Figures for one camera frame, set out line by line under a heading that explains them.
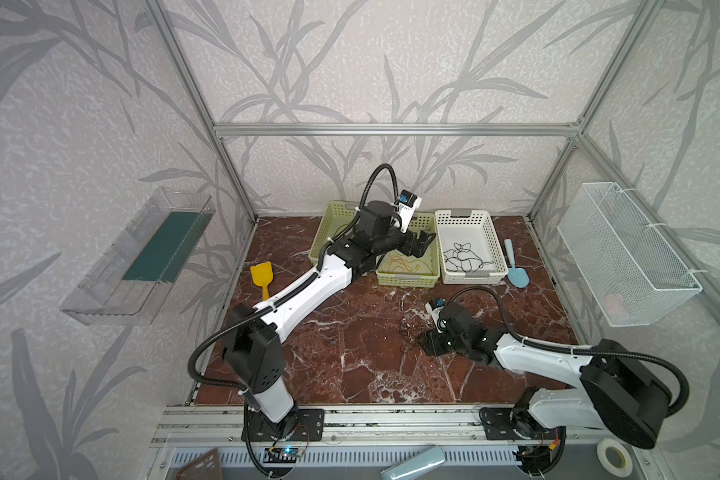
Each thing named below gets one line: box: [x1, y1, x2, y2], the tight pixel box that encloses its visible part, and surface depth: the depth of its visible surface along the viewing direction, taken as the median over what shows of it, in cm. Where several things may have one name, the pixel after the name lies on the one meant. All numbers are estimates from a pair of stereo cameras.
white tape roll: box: [596, 438, 633, 478], surface depth 70 cm
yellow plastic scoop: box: [251, 261, 274, 300], surface depth 104 cm
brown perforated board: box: [176, 448, 223, 480], surface depth 70 cm
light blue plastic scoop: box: [504, 239, 530, 288], surface depth 105 cm
